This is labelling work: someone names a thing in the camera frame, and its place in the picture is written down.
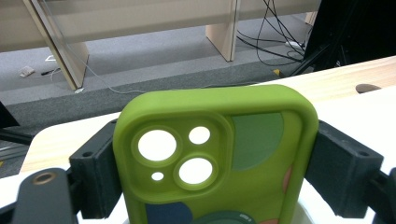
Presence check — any bundle of black cables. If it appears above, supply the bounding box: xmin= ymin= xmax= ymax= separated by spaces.
xmin=236 ymin=0 xmax=312 ymax=68

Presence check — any white table sheet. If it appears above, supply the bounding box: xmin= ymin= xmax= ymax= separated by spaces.
xmin=0 ymin=85 xmax=396 ymax=224

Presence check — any thin white floor cable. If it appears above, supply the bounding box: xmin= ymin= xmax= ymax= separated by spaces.
xmin=83 ymin=54 xmax=150 ymax=95

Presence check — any metal floor rail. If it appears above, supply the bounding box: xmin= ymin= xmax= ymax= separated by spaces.
xmin=0 ymin=143 xmax=31 ymax=162

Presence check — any black metal stand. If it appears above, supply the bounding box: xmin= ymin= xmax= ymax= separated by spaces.
xmin=289 ymin=43 xmax=344 ymax=77

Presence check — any black pen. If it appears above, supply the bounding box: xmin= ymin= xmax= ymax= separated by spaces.
xmin=40 ymin=68 xmax=60 ymax=77

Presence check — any black curtain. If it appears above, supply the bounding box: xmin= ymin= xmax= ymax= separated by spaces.
xmin=303 ymin=0 xmax=396 ymax=73

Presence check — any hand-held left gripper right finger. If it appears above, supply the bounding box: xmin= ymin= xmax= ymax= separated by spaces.
xmin=304 ymin=119 xmax=385 ymax=219

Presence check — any green phone case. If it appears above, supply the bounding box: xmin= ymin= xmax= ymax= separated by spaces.
xmin=112 ymin=83 xmax=319 ymax=224

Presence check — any small white floor object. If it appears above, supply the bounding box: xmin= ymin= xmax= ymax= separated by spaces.
xmin=19 ymin=65 xmax=35 ymax=78

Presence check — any wooden shelf furniture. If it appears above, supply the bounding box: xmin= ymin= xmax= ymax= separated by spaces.
xmin=0 ymin=0 xmax=321 ymax=91

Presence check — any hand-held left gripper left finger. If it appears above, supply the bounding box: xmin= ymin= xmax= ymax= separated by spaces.
xmin=68 ymin=119 xmax=124 ymax=219

